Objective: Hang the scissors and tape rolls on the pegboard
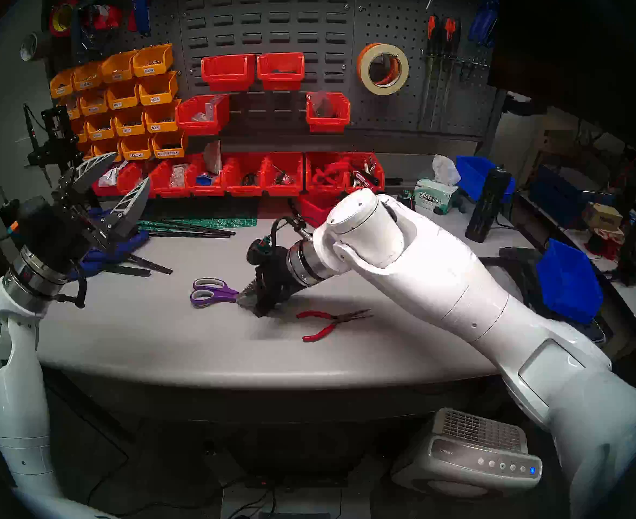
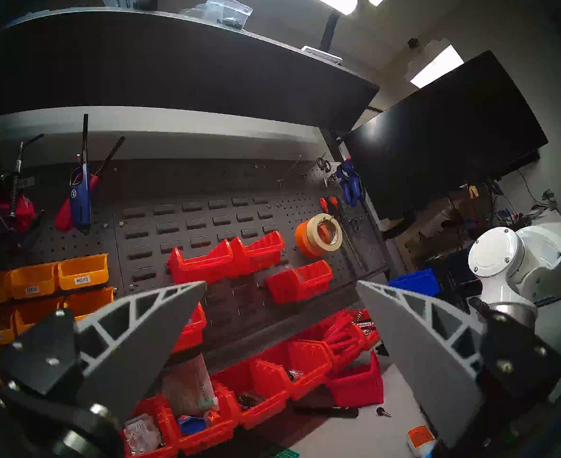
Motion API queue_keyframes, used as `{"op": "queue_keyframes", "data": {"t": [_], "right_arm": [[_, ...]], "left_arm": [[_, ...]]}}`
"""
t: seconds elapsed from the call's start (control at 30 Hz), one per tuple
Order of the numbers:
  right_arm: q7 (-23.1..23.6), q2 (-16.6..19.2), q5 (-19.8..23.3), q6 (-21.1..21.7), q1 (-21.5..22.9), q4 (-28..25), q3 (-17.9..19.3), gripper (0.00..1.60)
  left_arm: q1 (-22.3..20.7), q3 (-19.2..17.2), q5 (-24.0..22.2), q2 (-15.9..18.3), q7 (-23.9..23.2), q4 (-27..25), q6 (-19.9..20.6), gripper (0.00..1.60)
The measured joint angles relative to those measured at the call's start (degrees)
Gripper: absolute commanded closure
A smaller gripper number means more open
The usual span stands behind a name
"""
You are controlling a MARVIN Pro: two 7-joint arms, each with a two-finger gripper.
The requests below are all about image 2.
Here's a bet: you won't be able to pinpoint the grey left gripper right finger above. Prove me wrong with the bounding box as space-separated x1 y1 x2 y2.
356 281 561 447

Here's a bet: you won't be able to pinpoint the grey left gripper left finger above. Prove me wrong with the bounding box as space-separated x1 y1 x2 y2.
0 281 208 423

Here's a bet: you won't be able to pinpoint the orange tape roll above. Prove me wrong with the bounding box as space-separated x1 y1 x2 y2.
294 219 332 259

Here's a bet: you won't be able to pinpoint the beige masking tape roll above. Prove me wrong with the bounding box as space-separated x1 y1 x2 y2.
307 213 344 253

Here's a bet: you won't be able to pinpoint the red plastic bin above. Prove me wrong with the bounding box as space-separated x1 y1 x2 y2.
120 396 180 458
289 313 368 373
256 340 333 401
229 230 286 278
265 260 334 304
173 303 208 354
211 359 291 430
167 239 236 285
325 351 385 409
158 380 237 456
338 308 382 351

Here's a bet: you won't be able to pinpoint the white card packet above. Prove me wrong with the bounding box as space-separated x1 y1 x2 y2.
161 354 217 418

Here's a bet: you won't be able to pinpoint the glue bottle with blue cap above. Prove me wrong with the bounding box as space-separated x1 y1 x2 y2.
406 424 439 458

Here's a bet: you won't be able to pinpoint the blue plastic bin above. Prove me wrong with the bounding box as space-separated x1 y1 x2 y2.
387 268 441 298

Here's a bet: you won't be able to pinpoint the clear bag of screws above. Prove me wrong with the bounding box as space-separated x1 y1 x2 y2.
123 413 163 456

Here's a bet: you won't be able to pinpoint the dark blue crate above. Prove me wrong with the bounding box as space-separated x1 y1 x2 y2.
425 256 482 301

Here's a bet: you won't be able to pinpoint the small blue part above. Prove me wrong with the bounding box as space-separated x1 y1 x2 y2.
177 415 208 437

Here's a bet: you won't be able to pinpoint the black marker pen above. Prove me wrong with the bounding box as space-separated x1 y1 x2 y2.
293 404 360 419

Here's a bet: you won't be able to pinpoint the small black parts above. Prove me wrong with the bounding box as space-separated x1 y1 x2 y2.
236 392 265 411

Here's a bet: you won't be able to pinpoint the green cutting mat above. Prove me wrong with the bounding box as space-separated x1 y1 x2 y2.
257 444 301 458

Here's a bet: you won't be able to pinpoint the black hanging clamp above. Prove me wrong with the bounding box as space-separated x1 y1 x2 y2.
0 134 45 258

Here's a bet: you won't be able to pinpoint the black monitor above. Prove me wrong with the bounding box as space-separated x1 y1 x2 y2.
344 50 549 220

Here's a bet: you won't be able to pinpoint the black overhead shelf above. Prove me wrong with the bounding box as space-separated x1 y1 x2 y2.
1 8 381 134

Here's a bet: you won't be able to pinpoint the red handled tool set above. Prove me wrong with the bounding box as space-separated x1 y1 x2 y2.
322 311 368 363

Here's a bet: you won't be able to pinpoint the blue handled hanging tool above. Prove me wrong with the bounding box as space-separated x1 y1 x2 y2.
69 114 93 234

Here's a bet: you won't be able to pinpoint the blue handled hanging pliers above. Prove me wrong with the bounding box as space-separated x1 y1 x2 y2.
335 157 365 209

